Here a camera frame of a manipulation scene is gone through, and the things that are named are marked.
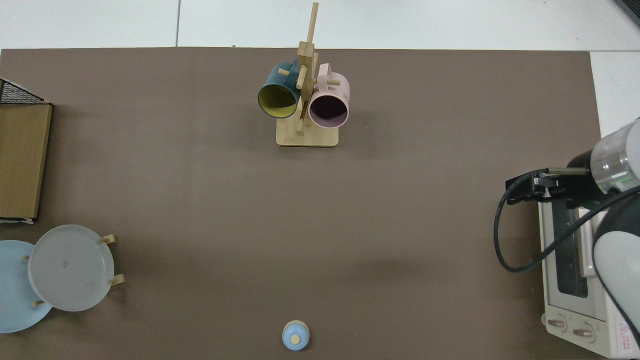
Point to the brown table cloth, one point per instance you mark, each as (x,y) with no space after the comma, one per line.
(300,225)

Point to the dark blue cup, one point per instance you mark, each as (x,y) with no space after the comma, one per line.
(277,80)

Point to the grey plate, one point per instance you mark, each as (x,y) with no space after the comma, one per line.
(70,267)

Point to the wooden cup stand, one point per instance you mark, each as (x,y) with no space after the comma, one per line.
(307,137)

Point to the wooden plate rack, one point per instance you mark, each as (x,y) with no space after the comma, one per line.
(117,280)

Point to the dark flat object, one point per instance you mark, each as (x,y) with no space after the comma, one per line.
(631,9)

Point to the pink cup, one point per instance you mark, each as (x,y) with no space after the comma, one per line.
(336,92)

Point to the light blue plate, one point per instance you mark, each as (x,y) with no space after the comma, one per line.
(15,295)

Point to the pale toaster oven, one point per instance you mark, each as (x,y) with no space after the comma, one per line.
(570,310)

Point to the small blue round bell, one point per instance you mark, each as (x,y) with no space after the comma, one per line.
(295,336)

